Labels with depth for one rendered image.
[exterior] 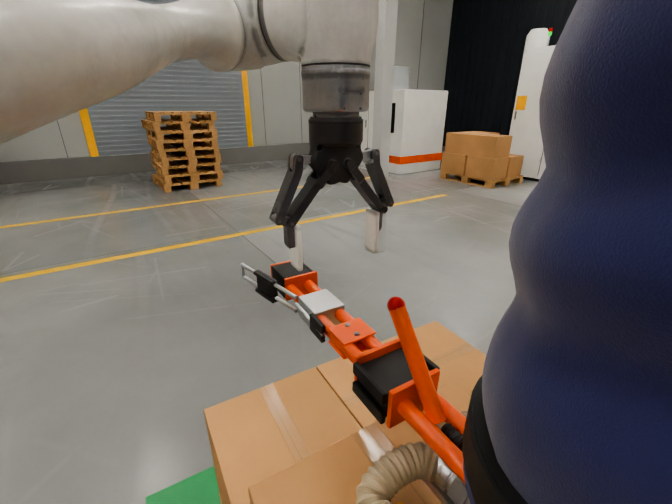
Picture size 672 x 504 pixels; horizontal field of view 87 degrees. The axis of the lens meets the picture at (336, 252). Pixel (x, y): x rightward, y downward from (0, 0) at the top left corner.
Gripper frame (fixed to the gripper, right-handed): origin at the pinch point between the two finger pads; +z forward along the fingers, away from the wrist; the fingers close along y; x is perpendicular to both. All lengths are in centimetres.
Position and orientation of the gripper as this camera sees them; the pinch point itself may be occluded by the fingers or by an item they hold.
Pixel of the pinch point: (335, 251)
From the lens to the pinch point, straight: 56.0
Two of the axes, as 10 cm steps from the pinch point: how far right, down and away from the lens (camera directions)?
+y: 8.7, -1.9, 4.6
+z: 0.0, 9.2, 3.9
